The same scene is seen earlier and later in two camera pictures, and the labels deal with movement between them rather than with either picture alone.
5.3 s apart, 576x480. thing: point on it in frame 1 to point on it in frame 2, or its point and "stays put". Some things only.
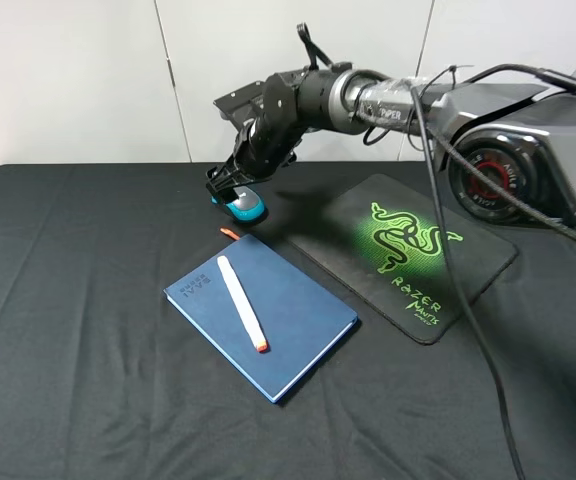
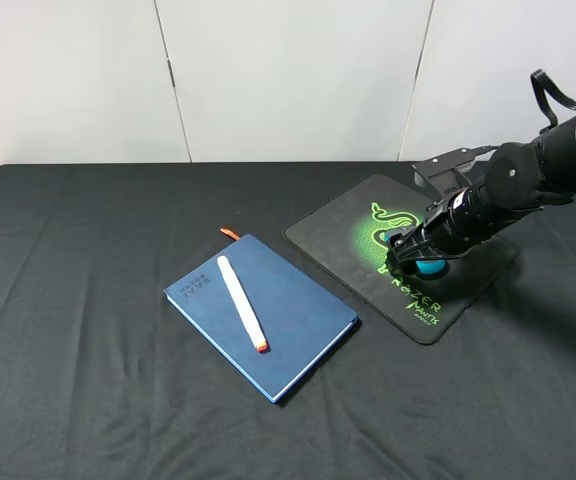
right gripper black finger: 221,184 to 404,260
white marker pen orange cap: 257,337 stays put
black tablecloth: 80,369 stays put
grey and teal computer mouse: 248,206 to 433,269
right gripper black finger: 223,171 to 411,238
